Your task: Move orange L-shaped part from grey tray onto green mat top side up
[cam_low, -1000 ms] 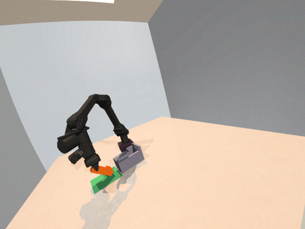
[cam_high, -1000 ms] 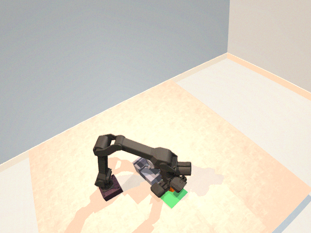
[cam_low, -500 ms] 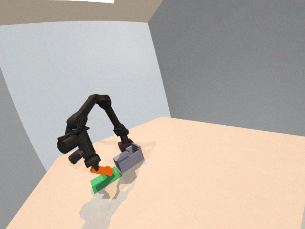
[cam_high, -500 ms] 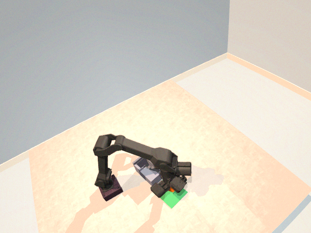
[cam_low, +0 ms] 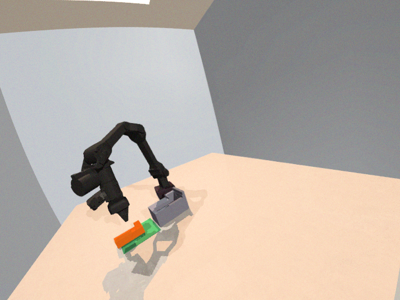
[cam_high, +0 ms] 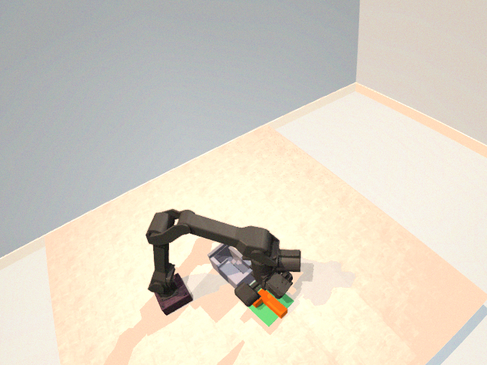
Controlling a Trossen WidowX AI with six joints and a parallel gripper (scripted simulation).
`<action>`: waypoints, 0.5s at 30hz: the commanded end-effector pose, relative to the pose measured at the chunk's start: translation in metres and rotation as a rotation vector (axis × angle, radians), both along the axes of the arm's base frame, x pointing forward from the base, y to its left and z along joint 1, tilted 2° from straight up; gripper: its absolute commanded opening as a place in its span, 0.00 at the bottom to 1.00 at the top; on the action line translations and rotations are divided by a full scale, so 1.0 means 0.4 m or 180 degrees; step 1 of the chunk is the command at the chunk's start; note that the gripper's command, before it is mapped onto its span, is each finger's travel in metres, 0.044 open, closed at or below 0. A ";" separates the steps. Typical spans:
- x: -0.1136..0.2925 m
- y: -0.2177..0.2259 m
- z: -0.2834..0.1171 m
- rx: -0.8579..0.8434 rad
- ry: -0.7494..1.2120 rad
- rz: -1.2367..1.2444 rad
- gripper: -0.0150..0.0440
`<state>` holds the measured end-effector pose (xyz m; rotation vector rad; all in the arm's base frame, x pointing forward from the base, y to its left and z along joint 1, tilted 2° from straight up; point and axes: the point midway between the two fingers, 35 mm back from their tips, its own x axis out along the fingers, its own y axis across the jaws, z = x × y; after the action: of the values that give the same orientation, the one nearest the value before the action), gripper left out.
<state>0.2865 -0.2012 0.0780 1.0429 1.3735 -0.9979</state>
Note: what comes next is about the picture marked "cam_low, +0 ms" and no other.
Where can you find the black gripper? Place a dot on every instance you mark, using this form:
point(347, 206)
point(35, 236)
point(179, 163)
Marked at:
point(118, 203)

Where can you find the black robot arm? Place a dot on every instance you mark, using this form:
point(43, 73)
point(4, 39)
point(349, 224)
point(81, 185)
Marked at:
point(96, 169)

